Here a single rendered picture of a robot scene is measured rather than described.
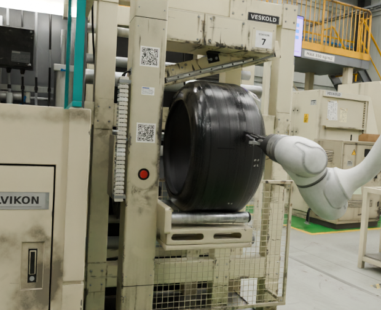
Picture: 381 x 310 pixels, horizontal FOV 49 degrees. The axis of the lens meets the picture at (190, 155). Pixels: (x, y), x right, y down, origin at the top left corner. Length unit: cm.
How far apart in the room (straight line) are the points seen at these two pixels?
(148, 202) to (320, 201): 69
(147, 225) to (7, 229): 84
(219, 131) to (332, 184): 47
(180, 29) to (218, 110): 56
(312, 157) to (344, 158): 503
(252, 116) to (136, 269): 74
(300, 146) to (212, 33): 99
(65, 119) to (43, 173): 12
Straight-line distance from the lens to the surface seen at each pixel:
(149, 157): 163
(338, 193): 127
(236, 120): 156
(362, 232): 450
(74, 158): 91
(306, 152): 116
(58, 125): 90
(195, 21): 201
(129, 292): 174
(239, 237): 173
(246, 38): 210
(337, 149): 620
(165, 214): 156
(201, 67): 213
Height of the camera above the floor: 123
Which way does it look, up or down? 3 degrees down
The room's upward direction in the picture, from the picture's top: 3 degrees clockwise
